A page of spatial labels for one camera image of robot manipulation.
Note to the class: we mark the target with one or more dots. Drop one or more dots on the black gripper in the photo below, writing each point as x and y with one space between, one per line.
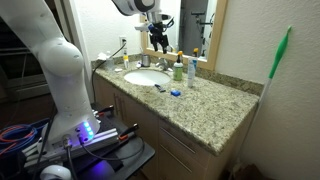
158 33

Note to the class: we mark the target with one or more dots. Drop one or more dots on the black orange clamp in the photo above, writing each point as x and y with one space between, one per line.
106 109
130 130

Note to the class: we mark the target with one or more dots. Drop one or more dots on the folded paper leaflets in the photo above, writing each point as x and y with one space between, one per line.
101 56

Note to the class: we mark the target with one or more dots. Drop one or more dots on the white oval sink basin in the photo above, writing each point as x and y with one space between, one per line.
146 77

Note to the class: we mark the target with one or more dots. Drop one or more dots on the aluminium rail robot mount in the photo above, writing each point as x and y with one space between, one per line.
100 138

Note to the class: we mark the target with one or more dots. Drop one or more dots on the white round device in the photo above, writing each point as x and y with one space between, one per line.
55 173

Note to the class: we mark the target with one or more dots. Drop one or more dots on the small blue floss box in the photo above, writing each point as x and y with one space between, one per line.
175 93

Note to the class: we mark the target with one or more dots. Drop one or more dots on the clear bottle white cap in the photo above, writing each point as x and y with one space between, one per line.
109 63

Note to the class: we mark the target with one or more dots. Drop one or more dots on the stainless steel cup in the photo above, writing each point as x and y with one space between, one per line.
146 61

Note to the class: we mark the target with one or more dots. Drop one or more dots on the wooden framed wall mirror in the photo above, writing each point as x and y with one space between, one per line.
220 33

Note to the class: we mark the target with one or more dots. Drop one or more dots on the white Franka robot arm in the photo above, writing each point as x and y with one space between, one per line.
63 66

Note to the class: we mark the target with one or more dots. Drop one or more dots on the purple white tube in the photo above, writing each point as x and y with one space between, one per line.
138 65

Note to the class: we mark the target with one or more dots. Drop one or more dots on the wooden vanity cabinet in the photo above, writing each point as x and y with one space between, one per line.
140 116

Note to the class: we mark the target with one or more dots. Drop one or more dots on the black robot cart platform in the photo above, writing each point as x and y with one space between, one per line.
133 156

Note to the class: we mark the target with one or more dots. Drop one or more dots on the tall white standing tube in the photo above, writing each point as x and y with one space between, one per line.
191 73

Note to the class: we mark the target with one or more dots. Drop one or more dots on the green bottle black pump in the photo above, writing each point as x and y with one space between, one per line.
178 71

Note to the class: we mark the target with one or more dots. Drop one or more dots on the small bottle yellow cap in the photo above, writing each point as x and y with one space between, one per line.
126 63

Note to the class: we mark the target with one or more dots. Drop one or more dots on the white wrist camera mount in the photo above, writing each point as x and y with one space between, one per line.
143 27

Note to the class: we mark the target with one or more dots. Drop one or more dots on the green white lens case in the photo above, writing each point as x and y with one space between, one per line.
118 70

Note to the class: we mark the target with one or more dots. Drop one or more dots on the white wall power outlet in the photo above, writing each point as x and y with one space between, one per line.
123 45

